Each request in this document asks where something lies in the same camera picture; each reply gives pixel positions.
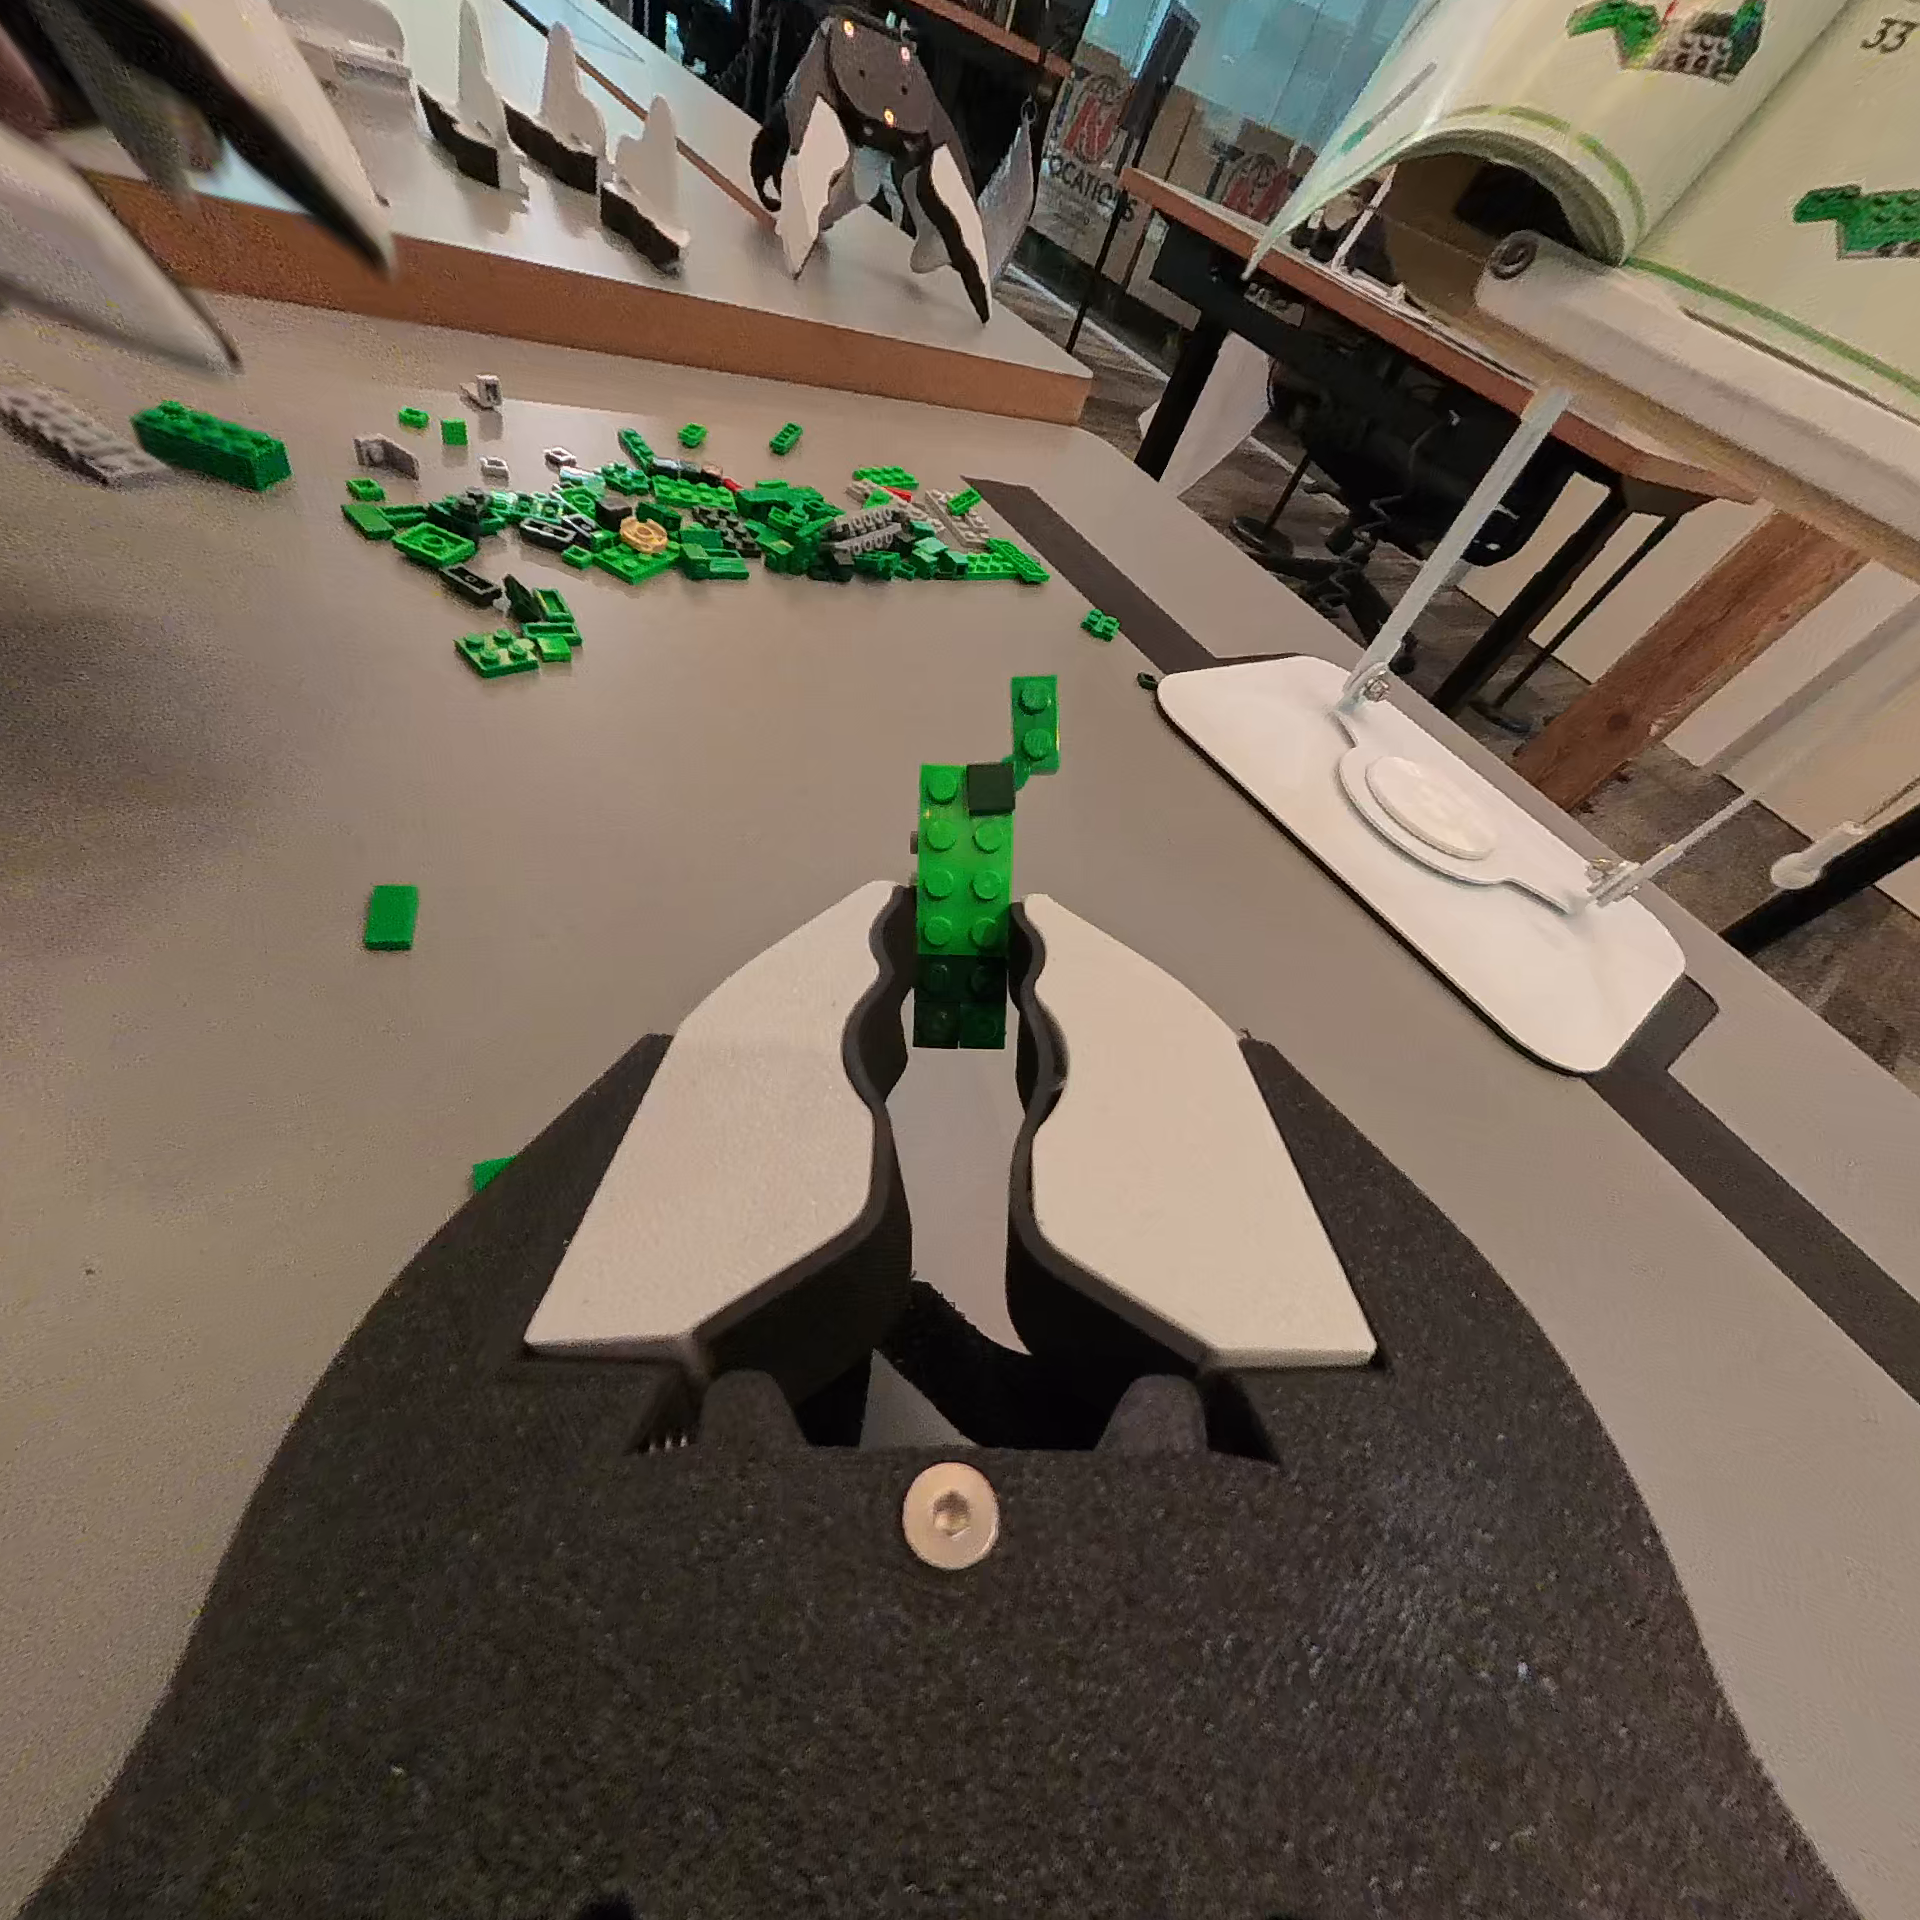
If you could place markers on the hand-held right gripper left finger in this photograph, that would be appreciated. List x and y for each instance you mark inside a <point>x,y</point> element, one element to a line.
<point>734,1140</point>

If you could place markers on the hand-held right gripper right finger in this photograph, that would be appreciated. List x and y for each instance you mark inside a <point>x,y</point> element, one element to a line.
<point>1185,1185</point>

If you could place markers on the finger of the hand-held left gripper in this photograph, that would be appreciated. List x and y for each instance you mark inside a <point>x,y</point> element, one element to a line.
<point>278,91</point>
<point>91,241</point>

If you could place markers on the green toy brick assembly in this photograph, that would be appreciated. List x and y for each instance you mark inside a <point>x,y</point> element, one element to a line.
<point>965,885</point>

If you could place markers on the grey desk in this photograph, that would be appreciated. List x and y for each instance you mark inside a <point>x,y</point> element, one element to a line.
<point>451,781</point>

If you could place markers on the grey toy brick plate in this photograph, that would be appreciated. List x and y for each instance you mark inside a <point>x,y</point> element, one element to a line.
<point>75,432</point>

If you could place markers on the white finger part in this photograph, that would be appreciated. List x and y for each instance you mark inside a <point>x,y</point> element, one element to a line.
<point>566,121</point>
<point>650,188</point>
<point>475,105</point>

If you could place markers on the long green toy brick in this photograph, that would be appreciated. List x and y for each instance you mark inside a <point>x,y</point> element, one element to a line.
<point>211,446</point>

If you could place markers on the small green toy brick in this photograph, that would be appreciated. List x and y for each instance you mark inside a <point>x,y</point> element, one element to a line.
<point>489,1172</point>

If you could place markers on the white book stand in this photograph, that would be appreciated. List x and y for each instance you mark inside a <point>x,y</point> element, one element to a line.
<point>1441,901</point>

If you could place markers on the green flat toy tile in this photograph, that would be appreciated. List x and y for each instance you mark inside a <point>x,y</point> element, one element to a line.
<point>391,918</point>

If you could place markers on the spare black hand-held gripper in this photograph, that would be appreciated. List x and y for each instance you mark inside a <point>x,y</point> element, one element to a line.
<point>871,105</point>

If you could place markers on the pile of small toy bricks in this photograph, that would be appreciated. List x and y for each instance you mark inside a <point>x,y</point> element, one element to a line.
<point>704,525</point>

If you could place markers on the black office chair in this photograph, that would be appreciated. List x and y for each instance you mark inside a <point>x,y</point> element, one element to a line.
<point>1372,434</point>

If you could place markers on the wooden table with black legs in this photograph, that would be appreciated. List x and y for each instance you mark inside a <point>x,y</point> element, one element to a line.
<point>1515,382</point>

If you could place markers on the building instruction booklet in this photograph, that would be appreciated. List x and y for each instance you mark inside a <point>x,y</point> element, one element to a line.
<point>1725,135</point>

